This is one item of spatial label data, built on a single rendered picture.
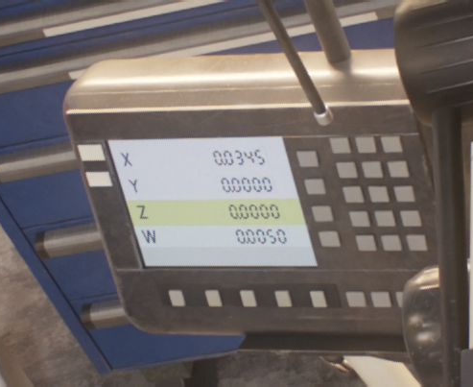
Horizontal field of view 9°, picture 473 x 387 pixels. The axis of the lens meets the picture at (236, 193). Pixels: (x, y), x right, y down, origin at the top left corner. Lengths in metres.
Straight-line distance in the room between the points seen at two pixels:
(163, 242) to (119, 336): 1.35
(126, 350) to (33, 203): 0.29
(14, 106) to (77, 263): 0.28
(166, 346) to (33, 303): 0.48
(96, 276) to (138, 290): 1.22
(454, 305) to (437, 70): 0.13
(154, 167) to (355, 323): 0.20
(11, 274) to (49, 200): 0.70
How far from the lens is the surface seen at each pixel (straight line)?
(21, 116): 3.40
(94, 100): 2.31
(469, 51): 1.42
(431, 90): 1.43
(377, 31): 3.22
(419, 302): 1.47
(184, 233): 2.32
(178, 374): 3.77
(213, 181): 2.28
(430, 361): 1.47
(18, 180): 3.48
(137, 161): 2.30
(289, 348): 2.35
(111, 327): 3.67
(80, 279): 3.60
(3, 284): 4.18
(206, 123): 2.25
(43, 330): 4.08
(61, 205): 3.50
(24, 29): 3.26
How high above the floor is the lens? 2.74
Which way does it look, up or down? 42 degrees down
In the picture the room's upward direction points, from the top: 30 degrees counter-clockwise
